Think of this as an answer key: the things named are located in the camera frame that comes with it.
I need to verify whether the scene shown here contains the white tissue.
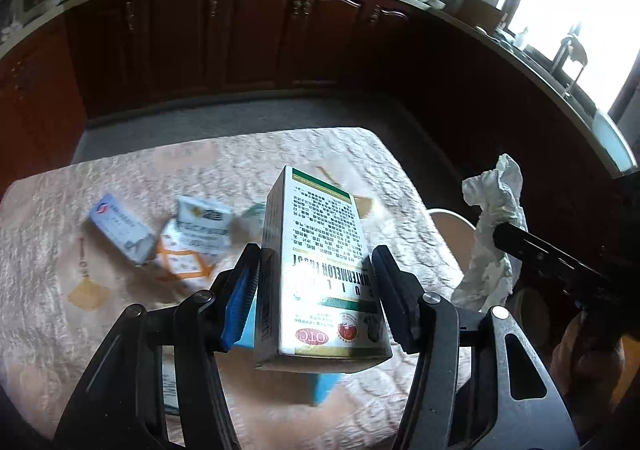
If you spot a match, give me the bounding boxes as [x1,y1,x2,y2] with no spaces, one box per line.
[451,153,527,313]

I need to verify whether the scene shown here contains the white green medicine box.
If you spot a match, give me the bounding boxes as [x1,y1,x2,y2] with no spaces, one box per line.
[254,166,392,373]

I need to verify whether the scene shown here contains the blue snack packet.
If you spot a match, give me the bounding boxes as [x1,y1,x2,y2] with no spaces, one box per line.
[234,295,343,406]

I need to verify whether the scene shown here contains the beige round trash bin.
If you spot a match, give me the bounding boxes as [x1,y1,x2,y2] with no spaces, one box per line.
[428,209,475,274]

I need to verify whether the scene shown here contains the kitchen faucet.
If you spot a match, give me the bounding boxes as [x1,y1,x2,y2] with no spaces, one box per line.
[550,33,588,98]

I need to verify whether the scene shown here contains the wooden kitchen cabinets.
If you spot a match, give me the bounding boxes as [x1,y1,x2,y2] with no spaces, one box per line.
[1,0,419,186]

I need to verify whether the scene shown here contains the person's right hand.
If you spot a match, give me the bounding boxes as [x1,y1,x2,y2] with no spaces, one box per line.
[549,311,625,439]

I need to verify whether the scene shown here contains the white orange snack wrapper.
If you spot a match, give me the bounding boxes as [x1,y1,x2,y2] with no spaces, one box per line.
[153,195,233,291]

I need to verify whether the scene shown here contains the white blue medicine box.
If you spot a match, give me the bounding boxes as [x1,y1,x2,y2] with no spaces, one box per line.
[89,193,156,266]

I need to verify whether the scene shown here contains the beige embossed tablecloth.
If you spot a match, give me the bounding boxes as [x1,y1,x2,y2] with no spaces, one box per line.
[1,127,462,438]

